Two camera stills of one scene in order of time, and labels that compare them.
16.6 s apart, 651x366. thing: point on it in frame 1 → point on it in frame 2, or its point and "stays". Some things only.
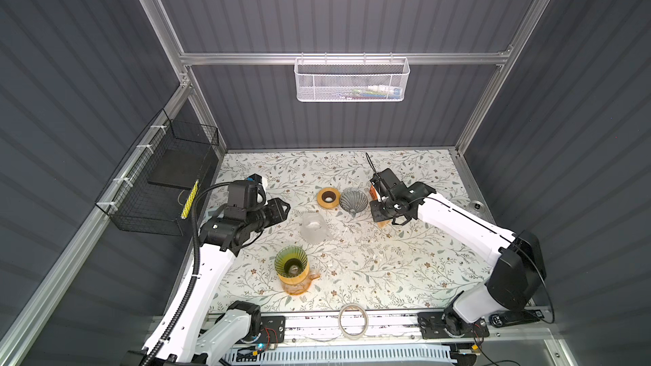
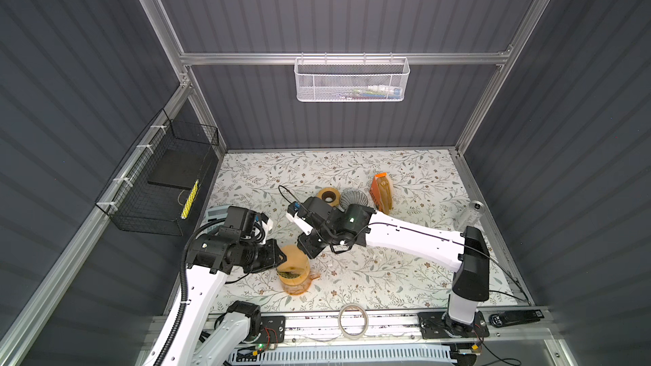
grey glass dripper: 353,200 stays
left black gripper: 275,211 → 262,257
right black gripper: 383,201 → 315,236
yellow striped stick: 190,202 stays
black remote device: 511,318 stays
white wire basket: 352,80 stays
